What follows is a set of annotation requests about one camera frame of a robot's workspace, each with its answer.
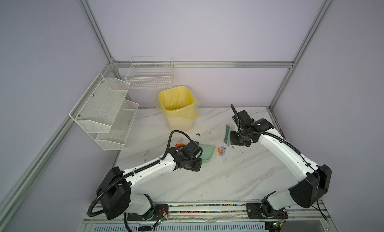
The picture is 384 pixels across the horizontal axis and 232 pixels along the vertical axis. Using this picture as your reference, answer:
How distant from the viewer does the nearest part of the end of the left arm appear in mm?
575

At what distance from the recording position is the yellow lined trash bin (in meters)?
0.88

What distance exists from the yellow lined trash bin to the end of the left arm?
0.92 ft
